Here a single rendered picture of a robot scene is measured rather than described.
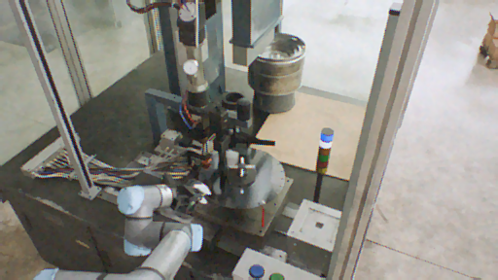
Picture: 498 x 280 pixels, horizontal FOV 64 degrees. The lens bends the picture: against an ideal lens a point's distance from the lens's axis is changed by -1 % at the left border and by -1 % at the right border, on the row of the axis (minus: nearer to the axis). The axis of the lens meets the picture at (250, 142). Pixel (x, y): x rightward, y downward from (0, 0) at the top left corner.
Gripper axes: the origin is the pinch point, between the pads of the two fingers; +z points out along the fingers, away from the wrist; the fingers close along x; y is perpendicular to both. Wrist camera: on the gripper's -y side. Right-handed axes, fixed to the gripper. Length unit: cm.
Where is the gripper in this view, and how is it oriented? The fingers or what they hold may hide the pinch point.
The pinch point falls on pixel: (204, 190)
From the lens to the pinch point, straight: 141.4
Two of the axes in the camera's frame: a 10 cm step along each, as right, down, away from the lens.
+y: 7.1, 4.8, -5.2
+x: 4.2, -8.8, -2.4
